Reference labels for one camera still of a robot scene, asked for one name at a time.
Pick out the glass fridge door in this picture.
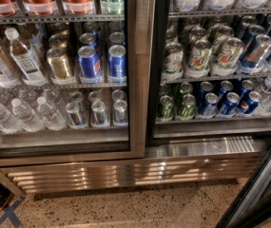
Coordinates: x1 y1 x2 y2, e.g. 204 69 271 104
215 145 271 228
0 0 155 166

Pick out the right small pepsi can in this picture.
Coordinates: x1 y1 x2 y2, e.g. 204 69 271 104
113 100 128 125

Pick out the small pepsi can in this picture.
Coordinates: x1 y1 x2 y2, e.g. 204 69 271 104
66 103 86 127
113 100 128 125
91 101 109 127

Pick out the leftmost green soda can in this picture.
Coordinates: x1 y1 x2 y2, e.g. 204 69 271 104
157 95 174 122

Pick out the green soda can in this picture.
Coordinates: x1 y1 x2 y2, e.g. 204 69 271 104
157 95 174 122
176 94 196 121

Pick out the middle small pepsi can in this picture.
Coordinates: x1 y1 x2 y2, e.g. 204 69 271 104
91 101 109 127

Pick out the front blue pepsi can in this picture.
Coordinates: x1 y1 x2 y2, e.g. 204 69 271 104
107 45 126 82

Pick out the blue pepsi can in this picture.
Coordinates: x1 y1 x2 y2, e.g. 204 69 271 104
107 45 126 82
78 46 103 84

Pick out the leftmost white soda can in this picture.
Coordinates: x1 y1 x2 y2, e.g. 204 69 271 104
162 42 184 81

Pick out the left small pepsi can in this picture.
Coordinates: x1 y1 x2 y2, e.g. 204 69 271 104
66 103 86 127

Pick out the blue can lower left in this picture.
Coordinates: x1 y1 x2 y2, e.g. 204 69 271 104
197 93 219 119

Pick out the left white 7up can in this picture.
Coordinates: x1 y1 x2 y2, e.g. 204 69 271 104
185 39 212 78

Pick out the white 7up can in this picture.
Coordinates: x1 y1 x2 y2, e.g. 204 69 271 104
185 39 212 78
211 37 244 76

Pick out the gold soda can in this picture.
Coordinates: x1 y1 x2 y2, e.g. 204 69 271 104
47 47 76 86

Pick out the right water bottle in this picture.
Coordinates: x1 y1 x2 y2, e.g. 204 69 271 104
37 97 67 131

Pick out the water bottle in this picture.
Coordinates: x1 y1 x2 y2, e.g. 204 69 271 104
11 98 45 132
0 104 22 134
37 97 67 131

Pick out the blue can lower middle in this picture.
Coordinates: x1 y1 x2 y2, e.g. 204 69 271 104
217 92 240 118

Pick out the right white 7up can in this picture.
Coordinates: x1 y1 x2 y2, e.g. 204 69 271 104
211 37 244 76

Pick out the middle water bottle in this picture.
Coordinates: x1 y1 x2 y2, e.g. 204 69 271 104
11 98 45 132

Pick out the white cap tea bottle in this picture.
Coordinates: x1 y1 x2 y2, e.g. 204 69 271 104
5 28 47 86

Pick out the blue can lower right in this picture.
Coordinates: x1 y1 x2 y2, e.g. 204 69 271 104
236 91 261 117

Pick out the silver blue can upper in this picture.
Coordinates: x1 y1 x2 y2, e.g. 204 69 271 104
240 34 271 74

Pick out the left water bottle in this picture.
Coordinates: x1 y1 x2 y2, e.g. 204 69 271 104
0 104 22 134

